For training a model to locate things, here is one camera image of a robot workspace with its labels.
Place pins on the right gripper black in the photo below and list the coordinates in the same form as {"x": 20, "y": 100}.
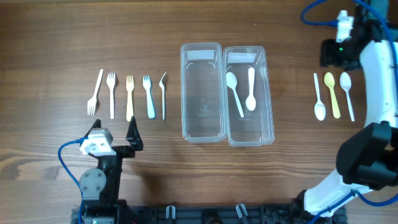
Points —
{"x": 329, "y": 56}

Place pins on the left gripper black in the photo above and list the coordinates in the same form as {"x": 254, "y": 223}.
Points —
{"x": 135, "y": 142}

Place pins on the white wide-handled spoon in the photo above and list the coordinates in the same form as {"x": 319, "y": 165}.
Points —
{"x": 250, "y": 100}

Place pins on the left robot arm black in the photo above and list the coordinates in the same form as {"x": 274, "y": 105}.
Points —
{"x": 99, "y": 186}

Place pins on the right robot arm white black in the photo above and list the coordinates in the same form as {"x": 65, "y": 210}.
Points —
{"x": 367, "y": 161}

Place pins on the left clear plastic container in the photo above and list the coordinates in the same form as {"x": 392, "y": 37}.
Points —
{"x": 203, "y": 93}

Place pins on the clear plastic container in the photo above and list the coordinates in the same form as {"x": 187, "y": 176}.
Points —
{"x": 203, "y": 93}
{"x": 256, "y": 128}

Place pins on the right clear plastic container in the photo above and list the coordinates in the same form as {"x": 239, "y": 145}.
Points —
{"x": 256, "y": 128}

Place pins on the yellow plastic spoon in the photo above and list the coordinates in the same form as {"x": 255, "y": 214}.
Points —
{"x": 330, "y": 83}

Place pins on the white fork, tines down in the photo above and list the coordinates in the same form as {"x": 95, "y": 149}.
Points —
{"x": 92, "y": 102}

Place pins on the yellow plastic fork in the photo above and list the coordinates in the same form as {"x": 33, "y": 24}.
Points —
{"x": 129, "y": 106}

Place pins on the white plastic fork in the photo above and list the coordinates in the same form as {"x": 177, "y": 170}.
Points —
{"x": 111, "y": 82}

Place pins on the light blue spork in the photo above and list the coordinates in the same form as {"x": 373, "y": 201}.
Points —
{"x": 150, "y": 106}

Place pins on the white slim-handled spoon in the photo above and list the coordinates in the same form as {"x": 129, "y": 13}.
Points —
{"x": 319, "y": 108}

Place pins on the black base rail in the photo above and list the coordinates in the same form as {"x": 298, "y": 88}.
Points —
{"x": 264, "y": 214}

